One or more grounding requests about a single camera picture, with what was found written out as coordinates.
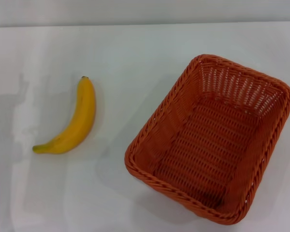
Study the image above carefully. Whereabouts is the yellow banana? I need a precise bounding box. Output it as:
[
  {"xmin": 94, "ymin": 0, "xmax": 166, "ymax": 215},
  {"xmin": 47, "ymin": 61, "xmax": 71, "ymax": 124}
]
[{"xmin": 32, "ymin": 76, "xmax": 97, "ymax": 155}]

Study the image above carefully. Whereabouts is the orange woven rectangular basket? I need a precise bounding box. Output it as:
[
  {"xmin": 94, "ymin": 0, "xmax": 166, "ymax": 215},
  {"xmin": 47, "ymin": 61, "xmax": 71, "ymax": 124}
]
[{"xmin": 124, "ymin": 54, "xmax": 290, "ymax": 226}]

